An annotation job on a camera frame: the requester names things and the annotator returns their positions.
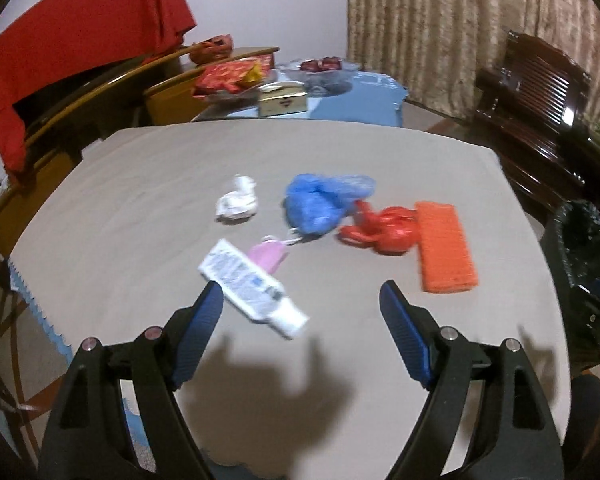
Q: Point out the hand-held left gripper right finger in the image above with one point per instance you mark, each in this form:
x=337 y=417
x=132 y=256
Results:
x=407 y=335

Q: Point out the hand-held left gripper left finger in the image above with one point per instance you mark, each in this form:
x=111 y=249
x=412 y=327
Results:
x=197 y=335

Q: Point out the trash bin with black bag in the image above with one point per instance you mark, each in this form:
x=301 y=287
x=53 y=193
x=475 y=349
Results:
x=585 y=240

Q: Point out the white tube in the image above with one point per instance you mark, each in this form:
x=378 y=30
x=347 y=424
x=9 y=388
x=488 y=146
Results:
x=245 y=280

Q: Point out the orange sponge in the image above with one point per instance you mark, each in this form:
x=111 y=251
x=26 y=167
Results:
x=445 y=250

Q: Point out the red plastic bag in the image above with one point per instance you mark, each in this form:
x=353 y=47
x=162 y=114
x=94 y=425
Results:
x=392 y=232

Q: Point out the pink keyring pouch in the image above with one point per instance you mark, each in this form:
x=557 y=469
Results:
x=267 y=256

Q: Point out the white tissue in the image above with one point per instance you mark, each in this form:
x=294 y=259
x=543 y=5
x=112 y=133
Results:
x=235 y=202

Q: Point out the blue plastic bag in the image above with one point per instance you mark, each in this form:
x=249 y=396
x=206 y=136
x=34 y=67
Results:
x=315 y=205

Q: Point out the person's dark trouser leg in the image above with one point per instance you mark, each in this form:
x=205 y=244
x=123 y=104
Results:
x=587 y=410

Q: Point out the dark wooden armchair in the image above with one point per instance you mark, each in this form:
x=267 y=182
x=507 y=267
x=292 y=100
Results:
x=535 y=85

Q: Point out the small glass-top table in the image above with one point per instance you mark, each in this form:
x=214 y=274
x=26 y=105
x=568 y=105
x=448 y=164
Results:
x=220 y=107

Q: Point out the wooden television cabinet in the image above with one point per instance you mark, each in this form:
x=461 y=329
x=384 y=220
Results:
x=165 y=105

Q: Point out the gold tissue box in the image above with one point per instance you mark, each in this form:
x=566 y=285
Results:
x=280 y=102

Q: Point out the red patterned packet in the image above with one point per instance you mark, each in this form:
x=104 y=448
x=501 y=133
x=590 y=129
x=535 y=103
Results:
x=225 y=75

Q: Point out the glass fruit bowl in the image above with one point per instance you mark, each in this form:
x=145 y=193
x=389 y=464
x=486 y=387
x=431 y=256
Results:
x=325 y=83

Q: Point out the yellow snack packet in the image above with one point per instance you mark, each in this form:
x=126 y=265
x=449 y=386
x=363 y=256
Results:
x=254 y=74

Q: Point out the black television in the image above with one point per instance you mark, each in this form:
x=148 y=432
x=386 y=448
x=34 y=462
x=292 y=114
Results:
x=55 y=92

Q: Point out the red apple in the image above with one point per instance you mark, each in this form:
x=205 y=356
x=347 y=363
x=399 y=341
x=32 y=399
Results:
x=331 y=63
x=310 y=65

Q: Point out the patterned beige curtain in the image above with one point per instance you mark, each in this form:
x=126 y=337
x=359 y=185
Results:
x=455 y=25

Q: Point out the red cloth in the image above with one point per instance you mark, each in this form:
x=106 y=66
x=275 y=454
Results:
x=80 y=25

